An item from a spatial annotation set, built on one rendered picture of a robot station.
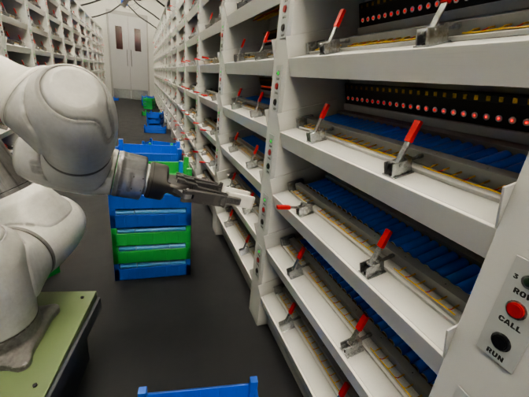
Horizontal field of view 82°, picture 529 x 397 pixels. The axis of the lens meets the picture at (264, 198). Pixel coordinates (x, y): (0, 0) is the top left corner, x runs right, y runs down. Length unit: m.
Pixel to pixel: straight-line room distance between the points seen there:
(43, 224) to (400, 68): 0.83
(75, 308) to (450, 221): 0.88
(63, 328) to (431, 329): 0.80
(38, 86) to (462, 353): 0.60
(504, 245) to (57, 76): 0.54
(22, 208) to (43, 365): 0.35
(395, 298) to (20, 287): 0.73
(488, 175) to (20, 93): 0.61
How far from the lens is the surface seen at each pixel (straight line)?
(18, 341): 0.89
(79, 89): 0.46
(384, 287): 0.58
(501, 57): 0.44
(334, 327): 0.76
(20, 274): 0.81
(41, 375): 0.86
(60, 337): 0.92
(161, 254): 1.36
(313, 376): 0.91
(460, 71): 0.47
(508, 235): 0.42
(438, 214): 0.47
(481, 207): 0.46
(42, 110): 0.46
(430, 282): 0.58
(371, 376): 0.69
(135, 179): 0.63
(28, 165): 0.63
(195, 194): 0.63
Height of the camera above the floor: 0.82
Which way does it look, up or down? 21 degrees down
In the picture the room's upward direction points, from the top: 6 degrees clockwise
